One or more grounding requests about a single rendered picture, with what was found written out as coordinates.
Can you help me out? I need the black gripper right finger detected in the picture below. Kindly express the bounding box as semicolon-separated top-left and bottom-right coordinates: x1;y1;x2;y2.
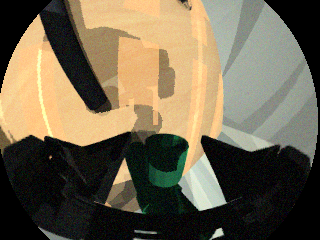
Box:
200;136;280;203

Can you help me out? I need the dark green post with cap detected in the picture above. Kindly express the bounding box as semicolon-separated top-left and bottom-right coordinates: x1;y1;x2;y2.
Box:
124;141;216;240

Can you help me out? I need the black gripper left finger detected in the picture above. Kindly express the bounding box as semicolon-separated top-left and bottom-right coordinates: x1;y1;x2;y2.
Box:
44;131;132;205

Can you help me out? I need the dark grey long cylinder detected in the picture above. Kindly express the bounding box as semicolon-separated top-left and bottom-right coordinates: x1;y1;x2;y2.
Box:
39;0;108;111

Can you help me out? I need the green clamp band with cup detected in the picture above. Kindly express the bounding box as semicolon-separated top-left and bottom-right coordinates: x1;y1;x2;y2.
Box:
136;133;189;213

